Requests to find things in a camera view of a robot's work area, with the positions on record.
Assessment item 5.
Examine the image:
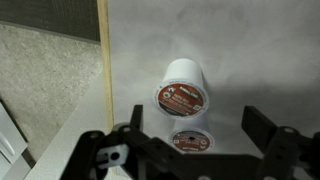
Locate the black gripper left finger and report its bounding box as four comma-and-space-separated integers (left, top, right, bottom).
130, 105, 143, 130

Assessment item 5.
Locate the white coffee pod cup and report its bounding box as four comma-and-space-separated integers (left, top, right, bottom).
153, 58, 210, 119
168, 118, 215, 153

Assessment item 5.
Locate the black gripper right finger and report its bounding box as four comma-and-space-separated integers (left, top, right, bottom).
241, 106, 277, 153

